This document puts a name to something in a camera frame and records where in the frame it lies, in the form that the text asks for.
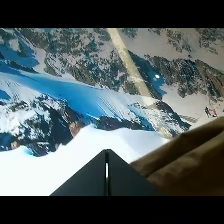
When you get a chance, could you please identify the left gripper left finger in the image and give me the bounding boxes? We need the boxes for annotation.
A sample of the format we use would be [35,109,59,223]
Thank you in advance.
[49,148,108,197]

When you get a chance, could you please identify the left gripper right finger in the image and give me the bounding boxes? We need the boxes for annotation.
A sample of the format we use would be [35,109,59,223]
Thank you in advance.
[107,148,162,197]

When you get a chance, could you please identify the brown shirt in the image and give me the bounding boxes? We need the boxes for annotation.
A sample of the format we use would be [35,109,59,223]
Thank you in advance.
[129,116,224,197]

